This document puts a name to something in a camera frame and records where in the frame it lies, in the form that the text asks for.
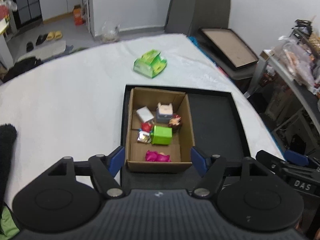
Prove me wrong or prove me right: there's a pink bear figurine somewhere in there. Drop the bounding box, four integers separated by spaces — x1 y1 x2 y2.
145 151 171 163

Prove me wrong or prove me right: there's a red crab keychain figurine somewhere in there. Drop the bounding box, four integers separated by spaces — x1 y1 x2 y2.
137 122 153 144

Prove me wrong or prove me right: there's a green cube charger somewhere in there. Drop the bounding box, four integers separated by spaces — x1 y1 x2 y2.
150 125 173 145

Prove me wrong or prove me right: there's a brown monkey figurine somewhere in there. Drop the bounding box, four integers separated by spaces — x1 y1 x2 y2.
168 114 182 133

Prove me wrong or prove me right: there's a white wall charger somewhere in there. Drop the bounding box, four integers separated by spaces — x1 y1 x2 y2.
136 106 155 123

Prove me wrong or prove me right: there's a pink grey cube charger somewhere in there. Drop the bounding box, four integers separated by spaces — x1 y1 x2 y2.
156 102 174 124

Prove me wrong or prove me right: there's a black shallow tray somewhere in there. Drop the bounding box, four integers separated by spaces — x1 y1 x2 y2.
120 85 250 192

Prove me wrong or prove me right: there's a brown cardboard box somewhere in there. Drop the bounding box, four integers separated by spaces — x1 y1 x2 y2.
125 87 195 173

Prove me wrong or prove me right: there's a cluttered side shelf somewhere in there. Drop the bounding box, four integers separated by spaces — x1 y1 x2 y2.
245 20 319 155

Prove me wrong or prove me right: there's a green tissue pack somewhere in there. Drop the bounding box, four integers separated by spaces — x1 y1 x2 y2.
133 49 167 79

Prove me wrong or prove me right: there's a black fuzzy left sleeve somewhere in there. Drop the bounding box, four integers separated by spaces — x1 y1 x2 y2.
0 124 17 209

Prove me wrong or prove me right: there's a framed corkboard picture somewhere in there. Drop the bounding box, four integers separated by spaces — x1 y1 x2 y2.
198 28 258 71

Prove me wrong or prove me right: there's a clear plastic bag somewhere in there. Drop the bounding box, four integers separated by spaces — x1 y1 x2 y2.
101 21 120 43

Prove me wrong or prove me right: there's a yellow slippers pair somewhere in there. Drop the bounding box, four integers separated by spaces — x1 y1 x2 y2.
46 31 63 41

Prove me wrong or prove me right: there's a black slippers pair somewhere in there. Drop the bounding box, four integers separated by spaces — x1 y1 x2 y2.
26 34 48 53

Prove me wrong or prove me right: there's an orange box on floor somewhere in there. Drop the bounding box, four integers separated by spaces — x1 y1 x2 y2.
73 4 83 25

